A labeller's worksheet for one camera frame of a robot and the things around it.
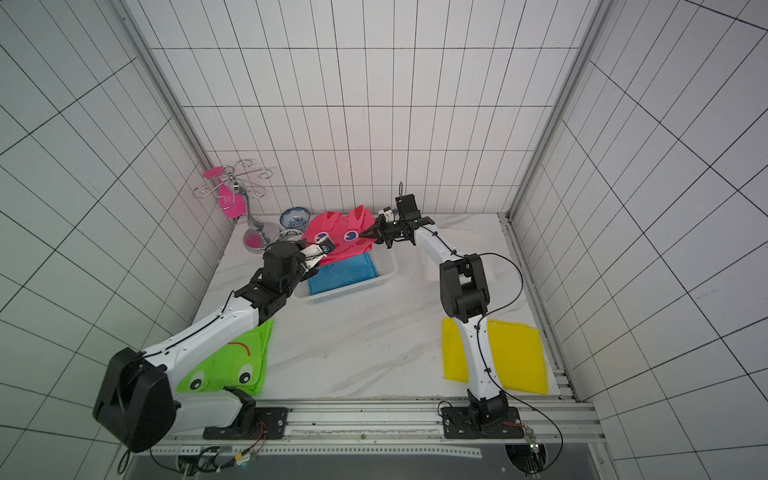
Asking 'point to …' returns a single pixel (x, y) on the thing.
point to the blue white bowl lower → (292, 235)
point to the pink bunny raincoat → (344, 230)
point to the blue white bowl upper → (295, 217)
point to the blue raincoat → (336, 275)
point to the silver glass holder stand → (237, 182)
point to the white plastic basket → (384, 260)
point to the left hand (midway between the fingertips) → (302, 246)
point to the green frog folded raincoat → (240, 365)
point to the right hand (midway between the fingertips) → (348, 236)
